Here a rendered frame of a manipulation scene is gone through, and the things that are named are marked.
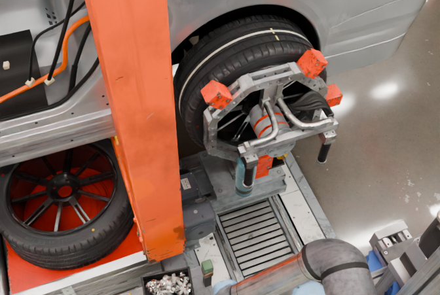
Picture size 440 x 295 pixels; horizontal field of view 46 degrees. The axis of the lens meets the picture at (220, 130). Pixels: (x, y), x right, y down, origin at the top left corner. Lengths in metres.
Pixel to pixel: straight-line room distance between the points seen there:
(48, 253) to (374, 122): 2.12
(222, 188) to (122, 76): 1.57
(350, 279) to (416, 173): 2.10
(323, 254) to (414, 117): 2.35
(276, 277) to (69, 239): 1.20
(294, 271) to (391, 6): 1.42
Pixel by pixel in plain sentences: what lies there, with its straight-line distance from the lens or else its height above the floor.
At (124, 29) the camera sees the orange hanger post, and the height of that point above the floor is 1.81.
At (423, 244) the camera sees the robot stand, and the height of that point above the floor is 1.41.
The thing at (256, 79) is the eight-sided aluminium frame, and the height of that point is 1.10.
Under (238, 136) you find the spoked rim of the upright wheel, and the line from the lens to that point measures 2.40.
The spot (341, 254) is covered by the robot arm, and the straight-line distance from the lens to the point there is 1.26.
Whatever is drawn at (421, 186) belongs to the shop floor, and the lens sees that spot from 3.25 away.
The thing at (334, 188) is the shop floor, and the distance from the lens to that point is 3.08.
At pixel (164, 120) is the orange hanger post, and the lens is 1.43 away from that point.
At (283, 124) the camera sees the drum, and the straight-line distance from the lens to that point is 2.12.
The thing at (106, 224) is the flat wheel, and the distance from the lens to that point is 2.36.
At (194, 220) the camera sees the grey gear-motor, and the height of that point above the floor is 0.40.
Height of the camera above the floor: 2.59
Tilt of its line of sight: 54 degrees down
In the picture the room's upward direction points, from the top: 2 degrees clockwise
